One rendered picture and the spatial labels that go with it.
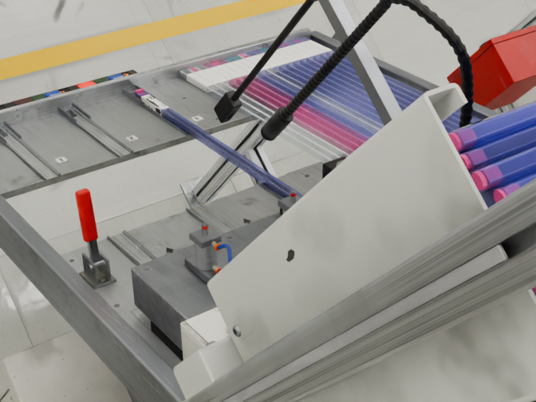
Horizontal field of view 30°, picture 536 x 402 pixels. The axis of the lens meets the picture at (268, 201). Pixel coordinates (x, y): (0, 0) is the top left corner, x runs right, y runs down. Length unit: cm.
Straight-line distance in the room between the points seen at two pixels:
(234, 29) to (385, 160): 212
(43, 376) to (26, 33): 114
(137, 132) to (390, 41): 149
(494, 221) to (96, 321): 68
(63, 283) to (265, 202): 29
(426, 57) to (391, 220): 235
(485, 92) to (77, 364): 92
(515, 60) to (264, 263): 129
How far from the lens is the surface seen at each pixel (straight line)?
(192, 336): 92
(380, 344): 55
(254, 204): 126
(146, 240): 120
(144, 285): 103
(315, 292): 64
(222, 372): 77
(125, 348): 102
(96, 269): 115
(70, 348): 154
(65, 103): 156
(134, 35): 253
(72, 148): 143
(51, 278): 116
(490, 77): 193
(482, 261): 47
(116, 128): 148
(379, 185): 55
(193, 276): 102
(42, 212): 227
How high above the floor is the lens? 208
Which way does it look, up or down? 58 degrees down
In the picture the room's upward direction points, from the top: 46 degrees clockwise
